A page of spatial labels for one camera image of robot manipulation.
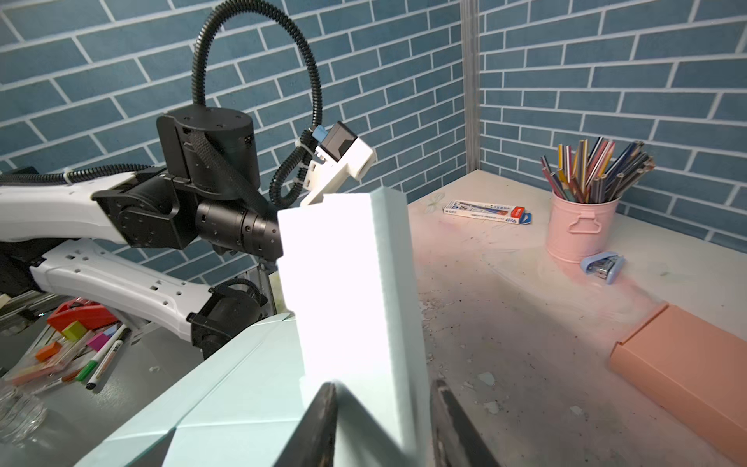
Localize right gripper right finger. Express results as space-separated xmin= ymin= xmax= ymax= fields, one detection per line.
xmin=431 ymin=379 xmax=500 ymax=467

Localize bundle of coloured pencils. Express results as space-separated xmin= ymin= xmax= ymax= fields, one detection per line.
xmin=540 ymin=137 xmax=657 ymax=204

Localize red tape dispenser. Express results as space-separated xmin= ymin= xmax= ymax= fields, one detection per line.
xmin=47 ymin=300 xmax=119 ymax=332

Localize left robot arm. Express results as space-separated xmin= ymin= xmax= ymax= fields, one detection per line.
xmin=1 ymin=104 xmax=282 ymax=356

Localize markers on outside desk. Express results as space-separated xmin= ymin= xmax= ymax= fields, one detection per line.
xmin=9 ymin=319 xmax=132 ymax=393

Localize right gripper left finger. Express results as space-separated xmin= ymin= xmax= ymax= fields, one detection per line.
xmin=289 ymin=383 xmax=338 ymax=466

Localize pink pencil cup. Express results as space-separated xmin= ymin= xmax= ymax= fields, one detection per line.
xmin=546 ymin=196 xmax=619 ymax=264

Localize light blue paper box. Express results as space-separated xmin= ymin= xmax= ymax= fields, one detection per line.
xmin=82 ymin=188 xmax=431 ymax=466

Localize white pen box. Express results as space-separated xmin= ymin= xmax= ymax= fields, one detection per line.
xmin=443 ymin=200 xmax=532 ymax=225

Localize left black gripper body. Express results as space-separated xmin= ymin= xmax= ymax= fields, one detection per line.
xmin=156 ymin=106 xmax=283 ymax=262

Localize clear glass dish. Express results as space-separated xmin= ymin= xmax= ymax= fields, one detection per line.
xmin=1 ymin=381 xmax=47 ymax=445

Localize small blue stapler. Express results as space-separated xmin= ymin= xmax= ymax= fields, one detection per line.
xmin=580 ymin=252 xmax=626 ymax=284

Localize orange paper box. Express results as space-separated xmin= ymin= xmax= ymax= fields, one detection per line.
xmin=609 ymin=303 xmax=746 ymax=466

